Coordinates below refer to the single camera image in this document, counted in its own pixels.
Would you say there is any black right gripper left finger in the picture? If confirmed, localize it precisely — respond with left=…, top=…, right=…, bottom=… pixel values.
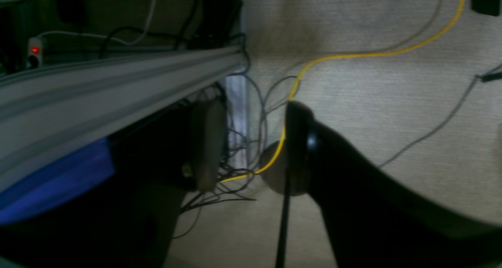
left=1, top=100, right=227, bottom=268

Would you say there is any aluminium table frame rail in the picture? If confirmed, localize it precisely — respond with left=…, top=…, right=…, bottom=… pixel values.
left=0, top=46, right=243, bottom=191

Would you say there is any power strip with red light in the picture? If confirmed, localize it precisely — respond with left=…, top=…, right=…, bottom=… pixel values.
left=27, top=36, right=45, bottom=69

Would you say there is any yellow cable on floor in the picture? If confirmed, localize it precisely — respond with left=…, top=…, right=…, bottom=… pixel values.
left=220, top=0, right=467, bottom=183

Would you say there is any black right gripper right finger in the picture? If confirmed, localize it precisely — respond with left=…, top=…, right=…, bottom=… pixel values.
left=276, top=101, right=502, bottom=268

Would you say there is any grey cable on floor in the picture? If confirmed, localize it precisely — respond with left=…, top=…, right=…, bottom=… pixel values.
left=378, top=64, right=502, bottom=168

